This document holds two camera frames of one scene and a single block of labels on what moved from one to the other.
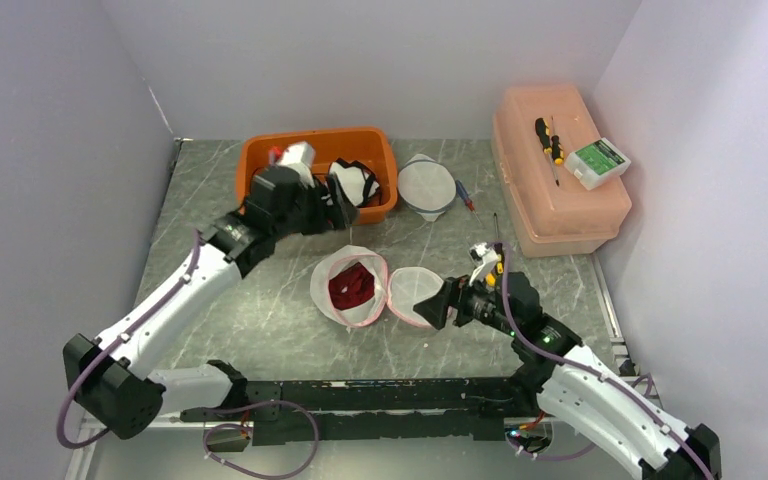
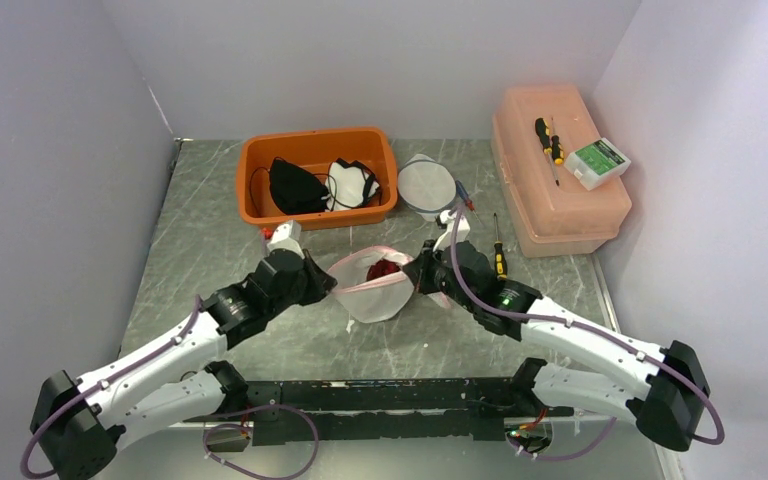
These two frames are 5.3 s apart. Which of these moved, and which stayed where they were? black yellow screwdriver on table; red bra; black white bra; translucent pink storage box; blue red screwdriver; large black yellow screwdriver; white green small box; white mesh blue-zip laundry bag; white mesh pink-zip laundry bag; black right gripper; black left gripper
Moved: black right gripper; black left gripper; red bra; white mesh pink-zip laundry bag
Stayed: black yellow screwdriver on table; translucent pink storage box; blue red screwdriver; large black yellow screwdriver; white mesh blue-zip laundry bag; black white bra; white green small box
